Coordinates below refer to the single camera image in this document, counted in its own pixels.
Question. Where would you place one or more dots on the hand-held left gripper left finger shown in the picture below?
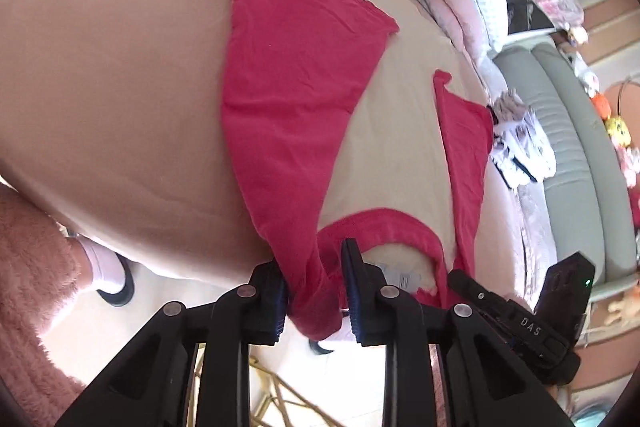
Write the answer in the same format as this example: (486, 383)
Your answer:
(270, 307)

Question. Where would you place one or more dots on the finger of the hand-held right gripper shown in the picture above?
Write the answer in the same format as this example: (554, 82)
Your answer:
(475, 294)

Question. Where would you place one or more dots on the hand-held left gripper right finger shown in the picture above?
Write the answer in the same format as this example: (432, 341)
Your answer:
(352, 302)

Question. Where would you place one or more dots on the red and cream shirt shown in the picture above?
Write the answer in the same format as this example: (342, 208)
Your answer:
(290, 82)

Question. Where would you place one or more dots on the white printed garment dark trim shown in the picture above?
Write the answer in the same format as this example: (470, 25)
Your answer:
(520, 142)

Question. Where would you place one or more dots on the red plush toy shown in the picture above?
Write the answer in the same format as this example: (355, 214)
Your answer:
(636, 207)

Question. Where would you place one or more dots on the black shoe with white sock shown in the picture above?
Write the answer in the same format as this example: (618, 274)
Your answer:
(107, 277)

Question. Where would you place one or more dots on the pink plush toy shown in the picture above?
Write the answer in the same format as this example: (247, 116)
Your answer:
(630, 167)

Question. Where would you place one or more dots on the grey padded headboard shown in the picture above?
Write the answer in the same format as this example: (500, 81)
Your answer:
(565, 117)

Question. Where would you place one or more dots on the yellow plush toy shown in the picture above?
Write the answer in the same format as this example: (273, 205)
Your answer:
(617, 132)

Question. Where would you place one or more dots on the orange plush toy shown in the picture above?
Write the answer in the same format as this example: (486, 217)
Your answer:
(603, 104)

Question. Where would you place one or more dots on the white cat plush toy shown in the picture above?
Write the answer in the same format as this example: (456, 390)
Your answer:
(586, 76)

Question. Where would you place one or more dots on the white and purple plush toy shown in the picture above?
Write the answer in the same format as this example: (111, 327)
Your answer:
(578, 36)

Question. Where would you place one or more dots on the bed with pink sheet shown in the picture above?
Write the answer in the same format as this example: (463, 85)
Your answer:
(100, 82)

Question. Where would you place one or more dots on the hanging pink printed garment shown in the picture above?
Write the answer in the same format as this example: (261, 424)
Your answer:
(550, 2)

